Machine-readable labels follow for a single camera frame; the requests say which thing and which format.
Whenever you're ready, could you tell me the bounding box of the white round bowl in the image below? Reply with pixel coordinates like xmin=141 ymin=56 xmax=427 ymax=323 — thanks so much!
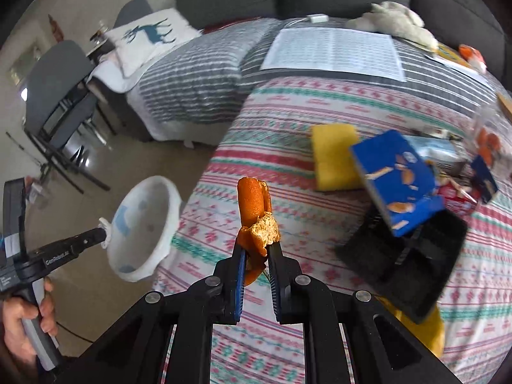
xmin=105 ymin=175 xmax=184 ymax=283

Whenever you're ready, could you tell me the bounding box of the light blue snack packet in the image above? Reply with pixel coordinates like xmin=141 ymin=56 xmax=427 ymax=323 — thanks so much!
xmin=410 ymin=135 xmax=465 ymax=164

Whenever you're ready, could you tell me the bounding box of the orange peel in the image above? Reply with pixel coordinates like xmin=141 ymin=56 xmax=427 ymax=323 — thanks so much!
xmin=236 ymin=177 xmax=281 ymax=286

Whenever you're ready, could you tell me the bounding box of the printed paper sheet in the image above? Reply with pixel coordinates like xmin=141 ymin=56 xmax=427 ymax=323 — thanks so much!
xmin=260 ymin=27 xmax=405 ymax=83

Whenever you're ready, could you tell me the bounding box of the brown wooden item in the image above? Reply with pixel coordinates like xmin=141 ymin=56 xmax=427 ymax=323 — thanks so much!
xmin=496 ymin=92 xmax=512 ymax=118

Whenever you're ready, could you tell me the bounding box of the dark blue small packet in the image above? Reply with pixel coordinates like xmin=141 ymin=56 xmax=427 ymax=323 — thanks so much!
xmin=470 ymin=155 xmax=500 ymax=204

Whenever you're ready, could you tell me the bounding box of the orange white small packet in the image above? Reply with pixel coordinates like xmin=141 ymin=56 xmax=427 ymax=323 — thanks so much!
xmin=458 ymin=44 xmax=488 ymax=73

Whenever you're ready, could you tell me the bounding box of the yellow book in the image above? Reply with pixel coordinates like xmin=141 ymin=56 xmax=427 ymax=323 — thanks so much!
xmin=434 ymin=42 xmax=481 ymax=73

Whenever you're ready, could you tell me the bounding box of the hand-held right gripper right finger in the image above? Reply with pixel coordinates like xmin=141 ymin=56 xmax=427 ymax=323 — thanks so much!
xmin=267 ymin=244 xmax=460 ymax=384

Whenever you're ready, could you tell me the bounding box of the black cable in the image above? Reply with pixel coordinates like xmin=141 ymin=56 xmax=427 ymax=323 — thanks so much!
xmin=60 ymin=326 xmax=94 ymax=345

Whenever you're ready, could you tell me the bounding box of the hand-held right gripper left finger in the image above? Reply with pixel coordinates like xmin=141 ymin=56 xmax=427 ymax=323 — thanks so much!
xmin=56 ymin=244 xmax=246 ymax=384

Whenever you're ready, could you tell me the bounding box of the dark side table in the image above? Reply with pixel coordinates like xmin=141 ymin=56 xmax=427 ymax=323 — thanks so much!
xmin=90 ymin=28 xmax=116 ymax=65

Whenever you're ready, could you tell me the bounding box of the white deer print pillow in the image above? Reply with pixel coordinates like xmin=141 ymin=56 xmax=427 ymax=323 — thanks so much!
xmin=105 ymin=8 xmax=203 ymax=78

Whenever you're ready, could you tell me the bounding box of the red packet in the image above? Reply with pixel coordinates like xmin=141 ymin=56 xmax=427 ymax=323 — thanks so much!
xmin=438 ymin=180 xmax=481 ymax=214

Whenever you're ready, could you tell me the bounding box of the grey cushioned black chair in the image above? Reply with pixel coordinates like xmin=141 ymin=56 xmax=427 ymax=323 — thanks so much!
xmin=114 ymin=0 xmax=155 ymax=28
xmin=24 ymin=40 xmax=118 ymax=195

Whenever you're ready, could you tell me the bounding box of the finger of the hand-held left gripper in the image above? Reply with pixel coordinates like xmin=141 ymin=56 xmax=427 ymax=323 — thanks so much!
xmin=74 ymin=227 xmax=108 ymax=253

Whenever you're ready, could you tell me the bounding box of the blue cookie box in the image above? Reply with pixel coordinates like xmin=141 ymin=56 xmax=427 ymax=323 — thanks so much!
xmin=349 ymin=130 xmax=446 ymax=237

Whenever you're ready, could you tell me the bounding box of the yellow sponge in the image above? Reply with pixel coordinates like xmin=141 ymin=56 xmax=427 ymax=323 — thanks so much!
xmin=311 ymin=123 xmax=363 ymax=193

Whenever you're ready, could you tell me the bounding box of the person's left hand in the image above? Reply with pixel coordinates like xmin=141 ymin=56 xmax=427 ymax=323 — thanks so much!
xmin=2 ymin=278 xmax=59 ymax=363

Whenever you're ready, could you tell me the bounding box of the yellow packet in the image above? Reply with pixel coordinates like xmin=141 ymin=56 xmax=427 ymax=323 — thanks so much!
xmin=378 ymin=296 xmax=445 ymax=358

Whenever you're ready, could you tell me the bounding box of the black plastic tray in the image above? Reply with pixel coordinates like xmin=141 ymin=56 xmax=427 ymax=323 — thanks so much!
xmin=335 ymin=204 xmax=468 ymax=324

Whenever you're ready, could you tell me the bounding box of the white plush toy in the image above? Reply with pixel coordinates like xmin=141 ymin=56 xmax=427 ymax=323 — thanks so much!
xmin=346 ymin=1 xmax=438 ymax=51

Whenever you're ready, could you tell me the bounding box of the red green patterned blanket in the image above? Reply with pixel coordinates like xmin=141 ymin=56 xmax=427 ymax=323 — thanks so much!
xmin=154 ymin=76 xmax=512 ymax=384

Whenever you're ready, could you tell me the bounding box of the grey striped blanket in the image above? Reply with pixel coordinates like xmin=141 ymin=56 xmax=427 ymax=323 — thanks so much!
xmin=86 ymin=16 xmax=497 ymax=142

